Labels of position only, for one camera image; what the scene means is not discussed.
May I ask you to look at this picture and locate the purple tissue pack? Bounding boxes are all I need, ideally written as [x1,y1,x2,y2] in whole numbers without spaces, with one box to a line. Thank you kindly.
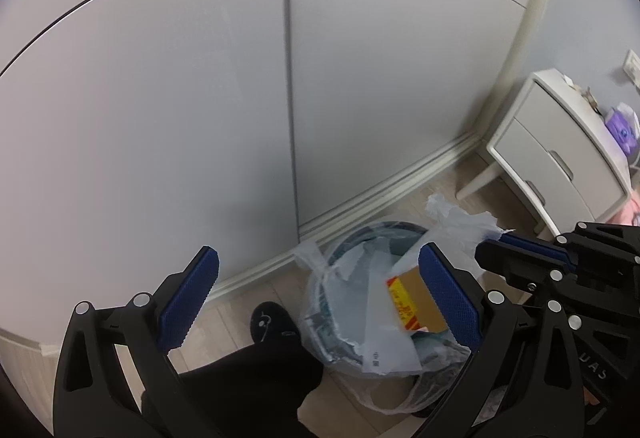
[604,102,640,155]

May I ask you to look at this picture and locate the cardboard box with red label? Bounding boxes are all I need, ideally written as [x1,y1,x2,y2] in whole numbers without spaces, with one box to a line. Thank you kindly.
[385,263,449,335]

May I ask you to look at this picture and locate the white nightstand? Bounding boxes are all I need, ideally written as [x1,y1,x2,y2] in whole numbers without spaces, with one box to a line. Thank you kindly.
[456,68,640,237]

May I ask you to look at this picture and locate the person's leg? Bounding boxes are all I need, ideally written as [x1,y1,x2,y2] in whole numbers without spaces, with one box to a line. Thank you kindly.
[140,333,327,438]

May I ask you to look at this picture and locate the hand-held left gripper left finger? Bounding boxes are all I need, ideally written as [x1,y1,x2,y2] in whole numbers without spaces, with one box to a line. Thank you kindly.
[52,245,222,438]

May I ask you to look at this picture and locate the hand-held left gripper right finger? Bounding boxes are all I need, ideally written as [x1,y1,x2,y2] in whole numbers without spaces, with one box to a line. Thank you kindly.
[418,242,587,438]

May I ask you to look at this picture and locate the pink blanket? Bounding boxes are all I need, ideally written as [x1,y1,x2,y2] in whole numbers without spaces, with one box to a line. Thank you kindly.
[615,193,640,227]

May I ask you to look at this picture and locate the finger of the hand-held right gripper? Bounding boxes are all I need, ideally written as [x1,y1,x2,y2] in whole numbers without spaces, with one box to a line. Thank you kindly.
[500,221,640,270]
[475,241,584,327]

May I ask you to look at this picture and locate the white wall socket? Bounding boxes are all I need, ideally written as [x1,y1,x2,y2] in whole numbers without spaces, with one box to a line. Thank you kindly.
[620,49,640,92]

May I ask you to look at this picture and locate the nightstand drawer with handle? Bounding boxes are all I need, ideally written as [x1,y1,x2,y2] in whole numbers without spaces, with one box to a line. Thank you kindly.
[494,121,626,222]
[515,81,630,200]

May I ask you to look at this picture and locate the clear plastic bag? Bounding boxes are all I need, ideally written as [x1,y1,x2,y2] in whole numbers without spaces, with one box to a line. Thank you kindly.
[425,192,516,280]

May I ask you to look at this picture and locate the brown shell scraps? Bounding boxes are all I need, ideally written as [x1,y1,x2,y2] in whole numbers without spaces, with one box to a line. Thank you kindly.
[575,86,602,112]

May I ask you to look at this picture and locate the grey wardrobe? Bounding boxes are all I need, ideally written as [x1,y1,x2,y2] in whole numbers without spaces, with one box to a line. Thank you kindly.
[0,0,532,355]

